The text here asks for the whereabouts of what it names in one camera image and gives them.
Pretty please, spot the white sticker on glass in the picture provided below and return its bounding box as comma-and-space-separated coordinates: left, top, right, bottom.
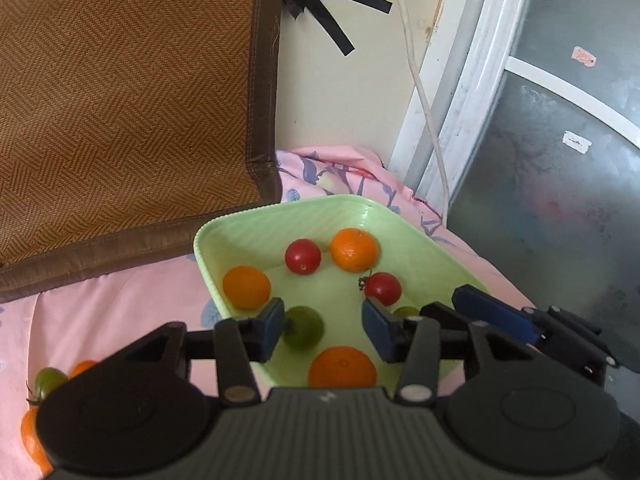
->
562, 131, 593, 153

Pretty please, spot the light green plastic basin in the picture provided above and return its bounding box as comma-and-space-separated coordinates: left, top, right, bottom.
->
193, 195, 491, 391

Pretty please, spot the orange mandarin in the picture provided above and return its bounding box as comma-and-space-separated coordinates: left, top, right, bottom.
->
308, 346, 377, 389
222, 266, 272, 310
329, 228, 380, 272
20, 406, 53, 476
69, 360, 100, 380

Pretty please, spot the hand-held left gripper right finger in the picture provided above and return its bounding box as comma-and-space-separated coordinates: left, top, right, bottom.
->
362, 297, 538, 406

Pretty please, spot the brown woven seat cushion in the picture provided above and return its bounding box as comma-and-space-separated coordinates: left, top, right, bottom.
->
0, 0, 285, 305

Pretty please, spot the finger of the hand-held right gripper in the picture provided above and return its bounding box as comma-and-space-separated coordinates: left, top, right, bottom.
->
452, 284, 618, 386
421, 302, 471, 330

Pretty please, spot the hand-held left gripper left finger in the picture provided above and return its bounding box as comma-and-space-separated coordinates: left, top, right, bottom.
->
107, 297, 286, 407

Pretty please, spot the red cherry tomato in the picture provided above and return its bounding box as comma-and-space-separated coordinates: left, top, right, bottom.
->
358, 271, 403, 306
284, 239, 322, 275

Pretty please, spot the pink printed bedsheet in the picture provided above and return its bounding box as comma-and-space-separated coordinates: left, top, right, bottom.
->
0, 145, 541, 480

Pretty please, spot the white framed glass door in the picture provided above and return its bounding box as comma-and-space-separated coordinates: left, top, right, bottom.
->
390, 0, 640, 411

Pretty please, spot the white cable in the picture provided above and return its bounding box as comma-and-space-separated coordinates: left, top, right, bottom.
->
386, 0, 451, 221

